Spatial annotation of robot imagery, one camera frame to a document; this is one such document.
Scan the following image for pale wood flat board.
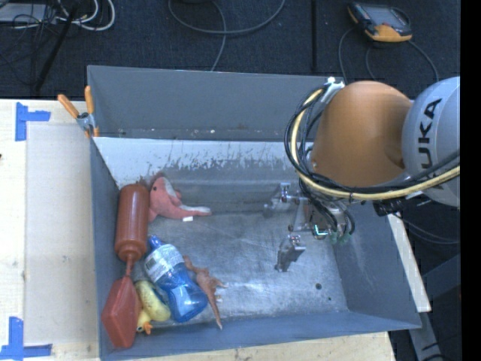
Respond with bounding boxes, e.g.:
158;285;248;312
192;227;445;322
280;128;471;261
23;120;100;349

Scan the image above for red-brown squeeze bottle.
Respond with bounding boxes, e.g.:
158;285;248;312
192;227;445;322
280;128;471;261
113;183;151;278

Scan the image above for yellow rubber duck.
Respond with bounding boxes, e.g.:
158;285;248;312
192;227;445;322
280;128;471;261
134;279;172;335

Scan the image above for grey metal bin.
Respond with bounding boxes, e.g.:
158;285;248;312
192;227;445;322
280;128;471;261
86;65;424;361

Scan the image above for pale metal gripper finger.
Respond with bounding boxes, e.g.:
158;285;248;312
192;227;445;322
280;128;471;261
274;234;307;273
262;181;302;219

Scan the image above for pink plush toy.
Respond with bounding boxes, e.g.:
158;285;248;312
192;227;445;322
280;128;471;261
147;174;213;224

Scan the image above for orange toy dinosaur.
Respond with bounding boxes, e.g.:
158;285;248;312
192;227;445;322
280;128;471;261
182;254;229;331

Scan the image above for black cylinder on white bracket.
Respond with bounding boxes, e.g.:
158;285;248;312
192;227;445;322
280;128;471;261
373;192;431;218

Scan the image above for red-brown flat block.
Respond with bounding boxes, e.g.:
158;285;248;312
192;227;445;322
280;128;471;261
100;276;144;350

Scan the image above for blue plastic bottle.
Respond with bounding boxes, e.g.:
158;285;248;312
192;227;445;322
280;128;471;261
144;234;209;324

